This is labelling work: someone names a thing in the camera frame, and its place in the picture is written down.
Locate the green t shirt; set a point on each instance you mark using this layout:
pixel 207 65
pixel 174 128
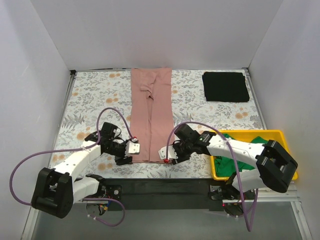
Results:
pixel 245 153

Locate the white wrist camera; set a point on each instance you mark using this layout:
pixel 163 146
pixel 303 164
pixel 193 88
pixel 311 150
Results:
pixel 132 147
pixel 167 154

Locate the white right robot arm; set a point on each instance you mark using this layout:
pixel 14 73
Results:
pixel 273 167

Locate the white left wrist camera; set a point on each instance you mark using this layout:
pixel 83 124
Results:
pixel 132 147

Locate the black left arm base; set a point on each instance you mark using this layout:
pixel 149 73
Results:
pixel 110 191

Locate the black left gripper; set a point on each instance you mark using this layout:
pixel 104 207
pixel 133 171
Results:
pixel 123 152

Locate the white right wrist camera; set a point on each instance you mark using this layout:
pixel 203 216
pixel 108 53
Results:
pixel 167 154

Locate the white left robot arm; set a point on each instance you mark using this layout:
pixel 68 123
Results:
pixel 58 188

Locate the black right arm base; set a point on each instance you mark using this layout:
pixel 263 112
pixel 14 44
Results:
pixel 224 192

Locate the folded black t shirt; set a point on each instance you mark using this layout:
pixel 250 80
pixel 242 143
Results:
pixel 225 87

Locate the pink t shirt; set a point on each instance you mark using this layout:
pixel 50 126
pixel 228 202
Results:
pixel 151 119

